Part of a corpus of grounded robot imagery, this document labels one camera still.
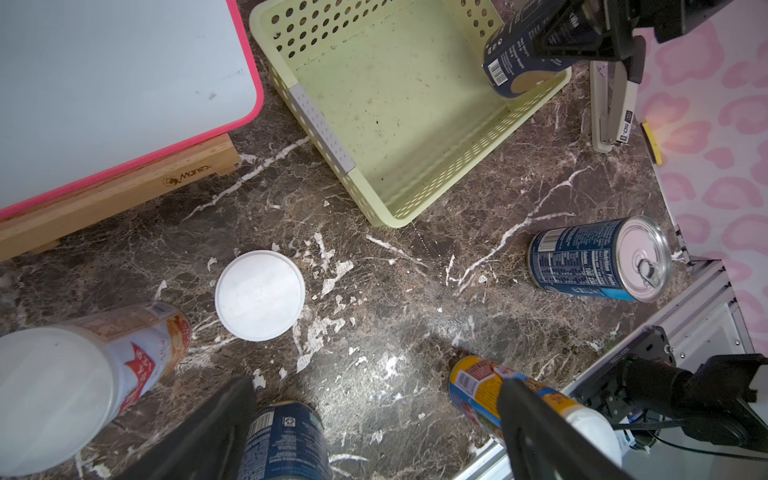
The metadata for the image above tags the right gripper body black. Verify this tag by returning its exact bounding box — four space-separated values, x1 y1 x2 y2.
595 0 731 60

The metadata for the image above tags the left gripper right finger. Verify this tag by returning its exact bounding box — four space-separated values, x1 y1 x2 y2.
497 379 630 479

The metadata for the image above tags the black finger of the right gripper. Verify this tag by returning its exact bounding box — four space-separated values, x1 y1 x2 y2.
533 1 600 59

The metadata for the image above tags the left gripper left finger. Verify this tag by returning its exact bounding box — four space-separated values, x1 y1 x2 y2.
119 377 256 479

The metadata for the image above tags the dark navy tin can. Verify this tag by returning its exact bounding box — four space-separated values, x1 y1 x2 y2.
483 1 604 98

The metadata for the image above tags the grey black stapler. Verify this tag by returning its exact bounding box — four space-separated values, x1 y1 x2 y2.
589 36 646 154

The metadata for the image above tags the blue tin can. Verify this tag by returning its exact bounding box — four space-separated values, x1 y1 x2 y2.
526 216 672 303
237 401 333 480

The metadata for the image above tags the yellow can white lid spoon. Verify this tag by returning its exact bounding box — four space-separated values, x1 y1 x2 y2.
449 356 627 479

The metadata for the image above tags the small yellow white-lid can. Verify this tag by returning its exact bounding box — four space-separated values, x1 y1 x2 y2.
214 250 306 342

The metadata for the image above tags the red white lidded can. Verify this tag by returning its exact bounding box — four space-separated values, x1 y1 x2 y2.
1 302 191 476

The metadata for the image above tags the green plastic basket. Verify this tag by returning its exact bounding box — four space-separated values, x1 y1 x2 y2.
249 0 571 228

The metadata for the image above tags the yellow sticky note pad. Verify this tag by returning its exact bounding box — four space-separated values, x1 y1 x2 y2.
641 121 663 166

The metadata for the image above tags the wooden whiteboard stand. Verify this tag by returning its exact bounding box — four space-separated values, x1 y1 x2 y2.
1 134 240 261

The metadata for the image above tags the pink framed whiteboard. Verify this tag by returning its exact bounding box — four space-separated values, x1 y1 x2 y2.
1 1 264 218

